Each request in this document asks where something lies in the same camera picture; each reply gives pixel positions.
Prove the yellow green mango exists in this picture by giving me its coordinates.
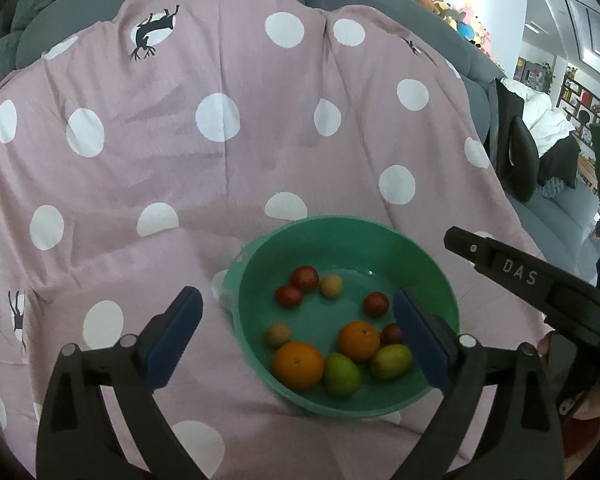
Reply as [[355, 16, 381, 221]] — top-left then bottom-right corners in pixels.
[[370, 344, 413, 380]]

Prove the lone small red tomato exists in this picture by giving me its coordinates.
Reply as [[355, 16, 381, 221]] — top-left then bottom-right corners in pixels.
[[380, 323, 403, 346]]

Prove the smaller orange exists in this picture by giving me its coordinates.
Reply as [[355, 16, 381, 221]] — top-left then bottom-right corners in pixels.
[[337, 321, 380, 363]]

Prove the tan longan fruit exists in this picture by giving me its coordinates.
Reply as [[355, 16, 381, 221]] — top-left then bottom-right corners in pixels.
[[264, 322, 292, 350], [320, 273, 343, 299]]

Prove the large orange with stem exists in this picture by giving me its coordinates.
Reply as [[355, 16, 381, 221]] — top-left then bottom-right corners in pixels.
[[270, 341, 325, 390]]

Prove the large red tomato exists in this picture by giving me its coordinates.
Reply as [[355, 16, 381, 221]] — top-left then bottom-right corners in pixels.
[[290, 266, 321, 294]]

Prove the black jacket on sofa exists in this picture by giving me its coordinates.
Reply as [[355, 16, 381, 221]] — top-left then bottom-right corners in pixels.
[[484, 78, 580, 203]]

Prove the white cushion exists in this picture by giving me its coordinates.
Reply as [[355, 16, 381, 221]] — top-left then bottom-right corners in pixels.
[[501, 78, 574, 157]]

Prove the green plastic bowl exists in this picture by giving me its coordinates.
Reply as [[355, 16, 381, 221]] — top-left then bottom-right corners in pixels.
[[220, 216, 460, 418]]

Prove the pink polka dot blanket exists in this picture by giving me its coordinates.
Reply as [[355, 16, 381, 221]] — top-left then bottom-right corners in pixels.
[[0, 0, 546, 479]]

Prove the pile of plush toys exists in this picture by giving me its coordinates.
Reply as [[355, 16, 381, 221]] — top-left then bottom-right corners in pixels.
[[415, 0, 493, 58]]

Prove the wall display shelf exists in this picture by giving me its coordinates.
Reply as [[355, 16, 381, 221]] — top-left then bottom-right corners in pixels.
[[556, 65, 600, 144]]

